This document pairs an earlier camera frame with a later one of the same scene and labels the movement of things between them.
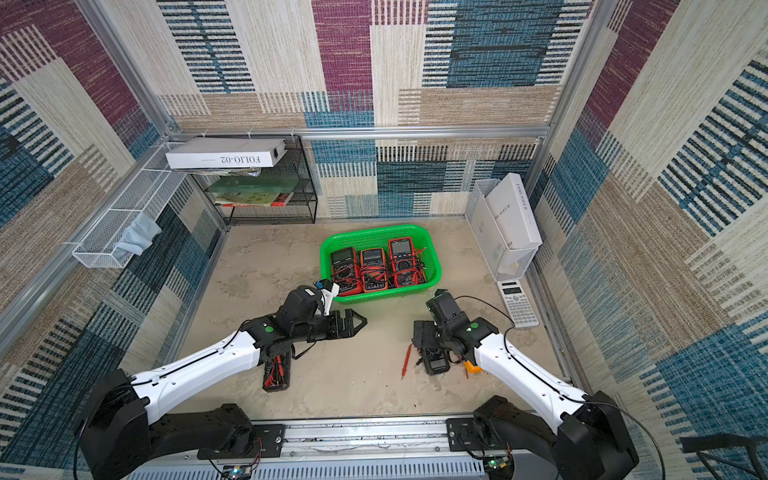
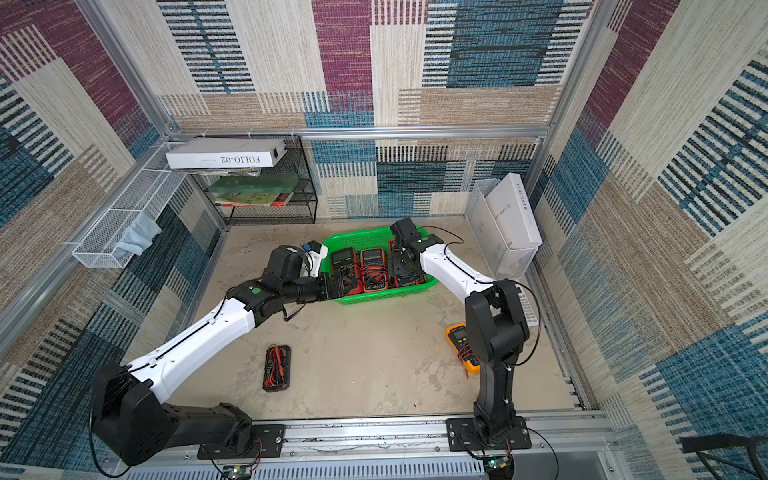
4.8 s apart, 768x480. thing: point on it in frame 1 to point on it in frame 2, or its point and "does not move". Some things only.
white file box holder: (503, 225) does not move
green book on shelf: (252, 189) does not move
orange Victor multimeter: (373, 270) does not move
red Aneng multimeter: (346, 272) does not move
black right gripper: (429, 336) to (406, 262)
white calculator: (518, 304) does not move
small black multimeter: (436, 361) to (396, 275)
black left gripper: (348, 331) to (326, 293)
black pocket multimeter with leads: (277, 373) does not move
